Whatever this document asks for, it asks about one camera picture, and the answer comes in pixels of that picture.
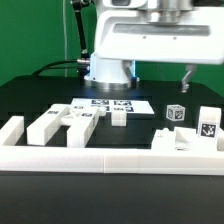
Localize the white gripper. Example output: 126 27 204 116
94 0 224 93

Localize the white chair seat piece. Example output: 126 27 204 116
151 127 224 152

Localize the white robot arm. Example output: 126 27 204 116
84 0 224 91

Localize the white chair back piece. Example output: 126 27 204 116
27 104 106 148

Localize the white marker sheet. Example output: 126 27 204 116
71 98 154 114

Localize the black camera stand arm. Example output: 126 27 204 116
71 0 91 80

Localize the black cable bundle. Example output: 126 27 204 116
31 59 91 77

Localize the white U-shaped fence frame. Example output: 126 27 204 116
0 116 224 176

